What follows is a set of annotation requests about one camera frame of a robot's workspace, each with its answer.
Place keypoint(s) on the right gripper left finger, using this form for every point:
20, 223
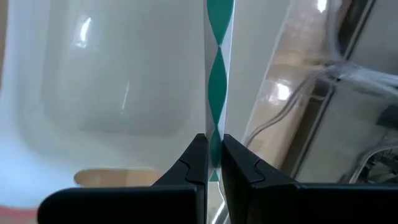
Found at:
140, 205

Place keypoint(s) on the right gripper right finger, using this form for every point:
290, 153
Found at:
280, 205

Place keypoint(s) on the small red spatula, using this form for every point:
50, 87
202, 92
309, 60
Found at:
15, 216

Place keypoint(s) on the clear plastic bin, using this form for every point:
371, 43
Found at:
280, 93

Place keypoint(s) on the white plastic bin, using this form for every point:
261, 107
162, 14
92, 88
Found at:
109, 77

